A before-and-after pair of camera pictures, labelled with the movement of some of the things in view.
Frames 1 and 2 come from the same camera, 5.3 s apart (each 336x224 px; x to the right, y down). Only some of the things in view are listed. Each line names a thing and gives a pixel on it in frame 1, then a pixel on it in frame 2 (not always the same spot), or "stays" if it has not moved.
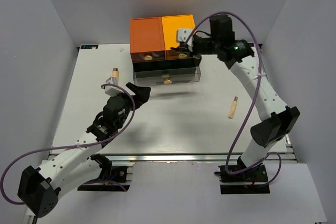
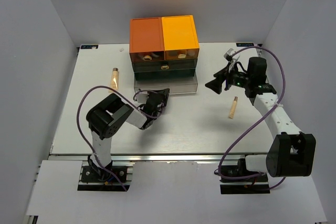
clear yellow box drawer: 171,54 stays
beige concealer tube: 232,110 stays
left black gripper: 142,94 to 164,93
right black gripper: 180,50 to 216,85
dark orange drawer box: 147,41 stays
